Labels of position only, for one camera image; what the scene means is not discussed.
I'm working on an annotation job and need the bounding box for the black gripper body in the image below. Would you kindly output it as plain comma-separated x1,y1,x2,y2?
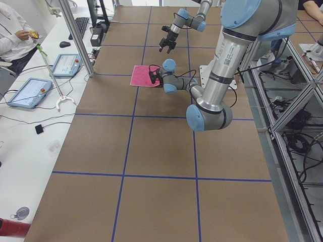
160,30,179,48

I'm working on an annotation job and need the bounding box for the pink towel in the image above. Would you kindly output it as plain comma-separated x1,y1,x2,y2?
130,66,160,87

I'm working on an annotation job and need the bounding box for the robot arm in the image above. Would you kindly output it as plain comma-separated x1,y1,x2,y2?
157,1,298,131
159,0,213,53

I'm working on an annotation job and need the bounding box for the black monitor stand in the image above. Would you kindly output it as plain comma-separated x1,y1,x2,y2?
87,0,110,32

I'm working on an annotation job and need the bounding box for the black box with label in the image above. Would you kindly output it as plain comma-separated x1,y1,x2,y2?
90,28,103,47

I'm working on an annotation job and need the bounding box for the black keyboard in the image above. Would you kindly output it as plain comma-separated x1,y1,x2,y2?
75,17,89,38

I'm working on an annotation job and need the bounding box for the far teach pendant tablet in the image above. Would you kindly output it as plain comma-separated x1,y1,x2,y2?
52,53,82,78

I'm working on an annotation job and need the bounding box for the teach pendant tablet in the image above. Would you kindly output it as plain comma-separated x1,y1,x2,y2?
52,53,82,78
8,78,52,109

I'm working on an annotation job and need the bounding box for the black computer mouse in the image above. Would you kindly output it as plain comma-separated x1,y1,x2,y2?
59,41,71,48

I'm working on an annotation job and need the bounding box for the reacher grabber tool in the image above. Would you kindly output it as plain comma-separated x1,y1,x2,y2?
36,45,76,111

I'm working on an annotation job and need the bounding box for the brown paper table cover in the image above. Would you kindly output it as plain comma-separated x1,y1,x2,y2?
26,7,288,241

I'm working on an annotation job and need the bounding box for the near teach pendant tablet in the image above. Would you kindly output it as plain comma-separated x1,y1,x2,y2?
8,78,52,109

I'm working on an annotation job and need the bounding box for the seated person white shirt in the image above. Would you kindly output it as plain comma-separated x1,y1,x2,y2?
1,3,39,75

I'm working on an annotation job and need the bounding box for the small black square device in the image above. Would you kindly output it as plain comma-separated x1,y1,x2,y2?
35,124,44,135

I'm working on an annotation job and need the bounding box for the red cylinder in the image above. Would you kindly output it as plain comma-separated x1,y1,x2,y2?
0,218,31,238

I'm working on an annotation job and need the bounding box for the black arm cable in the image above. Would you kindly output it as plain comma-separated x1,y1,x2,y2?
148,64,238,110

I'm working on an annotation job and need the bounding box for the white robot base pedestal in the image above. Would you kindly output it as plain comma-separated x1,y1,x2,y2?
199,59,223,88

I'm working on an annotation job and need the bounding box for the aluminium frame post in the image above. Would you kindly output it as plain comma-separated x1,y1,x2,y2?
59,0,94,77

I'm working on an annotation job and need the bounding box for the aluminium side frame rail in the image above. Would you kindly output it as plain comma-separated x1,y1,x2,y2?
240,31,322,241

